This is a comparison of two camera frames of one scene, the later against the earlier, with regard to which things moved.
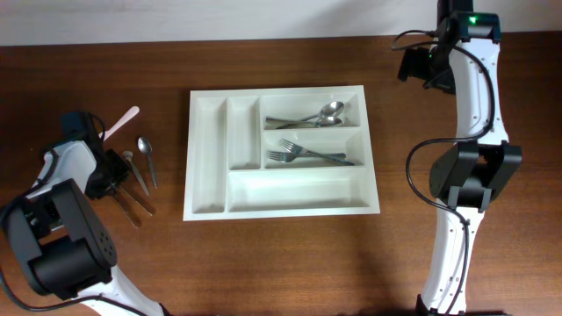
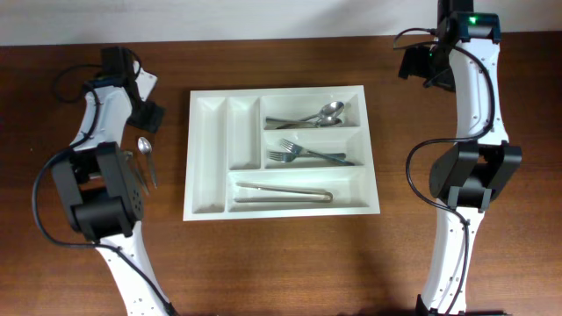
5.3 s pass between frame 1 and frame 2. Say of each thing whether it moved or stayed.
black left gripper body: moved
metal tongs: moved
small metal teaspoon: stayed
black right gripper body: stayed
